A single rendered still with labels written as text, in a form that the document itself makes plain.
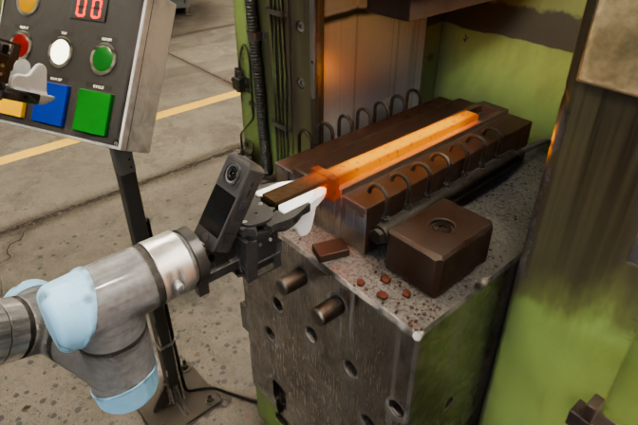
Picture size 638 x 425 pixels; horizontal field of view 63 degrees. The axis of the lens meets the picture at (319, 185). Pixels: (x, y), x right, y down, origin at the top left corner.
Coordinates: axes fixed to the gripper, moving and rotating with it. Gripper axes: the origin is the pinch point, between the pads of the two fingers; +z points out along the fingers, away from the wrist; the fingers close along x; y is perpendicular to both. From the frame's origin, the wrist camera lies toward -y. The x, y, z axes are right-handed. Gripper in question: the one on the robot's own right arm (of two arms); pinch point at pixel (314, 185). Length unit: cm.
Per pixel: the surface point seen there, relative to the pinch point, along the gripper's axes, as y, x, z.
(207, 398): 98, -51, 2
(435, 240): 2.4, 16.8, 5.3
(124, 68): -7.6, -41.3, -7.3
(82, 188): 100, -200, 20
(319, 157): 1.3, -7.7, 7.8
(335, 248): 7.8, 4.8, -0.3
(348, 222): 5.0, 4.3, 2.6
